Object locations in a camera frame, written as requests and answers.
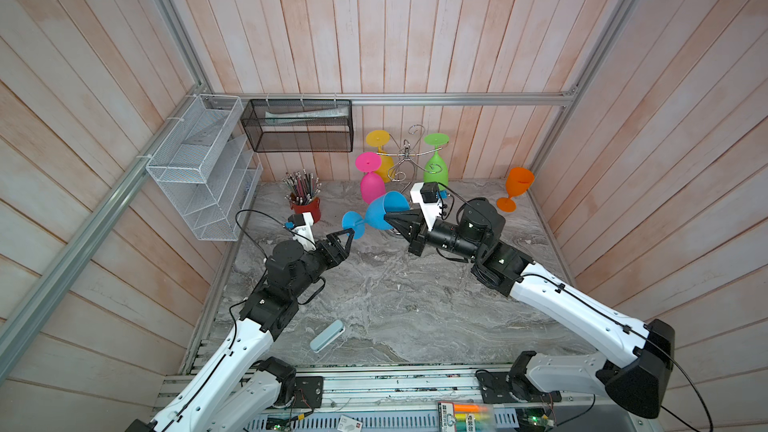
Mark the highlighter marker box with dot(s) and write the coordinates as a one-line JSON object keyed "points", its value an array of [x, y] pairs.
{"points": [[464, 417]]}

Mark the bundle of pencils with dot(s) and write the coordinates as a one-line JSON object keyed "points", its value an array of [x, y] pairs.
{"points": [[303, 187]]}

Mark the black mesh wall basket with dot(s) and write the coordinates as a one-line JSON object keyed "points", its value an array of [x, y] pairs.
{"points": [[299, 125]]}

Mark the white mesh wall shelf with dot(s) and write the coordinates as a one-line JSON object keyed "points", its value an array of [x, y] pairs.
{"points": [[207, 172]]}

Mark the pink wine glass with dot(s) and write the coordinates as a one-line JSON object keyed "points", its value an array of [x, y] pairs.
{"points": [[372, 185]]}

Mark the green wine glass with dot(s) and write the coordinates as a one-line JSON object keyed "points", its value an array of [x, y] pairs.
{"points": [[436, 169]]}

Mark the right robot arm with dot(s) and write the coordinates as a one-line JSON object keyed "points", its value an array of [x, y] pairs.
{"points": [[632, 362]]}

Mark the blue wine glass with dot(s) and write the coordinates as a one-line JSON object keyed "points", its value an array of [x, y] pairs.
{"points": [[374, 216]]}

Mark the light blue case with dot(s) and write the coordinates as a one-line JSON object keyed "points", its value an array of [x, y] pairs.
{"points": [[327, 336]]}

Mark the red pencil cup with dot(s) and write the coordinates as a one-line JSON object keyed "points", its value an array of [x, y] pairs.
{"points": [[312, 207]]}

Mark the chrome wine glass rack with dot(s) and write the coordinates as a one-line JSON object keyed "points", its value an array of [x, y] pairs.
{"points": [[405, 155]]}

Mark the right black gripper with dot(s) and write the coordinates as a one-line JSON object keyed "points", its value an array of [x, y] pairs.
{"points": [[410, 224]]}

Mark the yellow wine glass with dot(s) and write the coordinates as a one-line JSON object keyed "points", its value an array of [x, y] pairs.
{"points": [[378, 139]]}

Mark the orange wine glass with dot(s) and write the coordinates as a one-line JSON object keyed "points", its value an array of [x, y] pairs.
{"points": [[518, 181]]}

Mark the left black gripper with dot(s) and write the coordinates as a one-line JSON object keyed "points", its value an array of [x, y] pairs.
{"points": [[340, 252]]}

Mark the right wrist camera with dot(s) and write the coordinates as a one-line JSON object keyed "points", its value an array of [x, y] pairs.
{"points": [[427, 196]]}

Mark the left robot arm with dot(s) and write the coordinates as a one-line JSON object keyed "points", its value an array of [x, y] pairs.
{"points": [[239, 381]]}

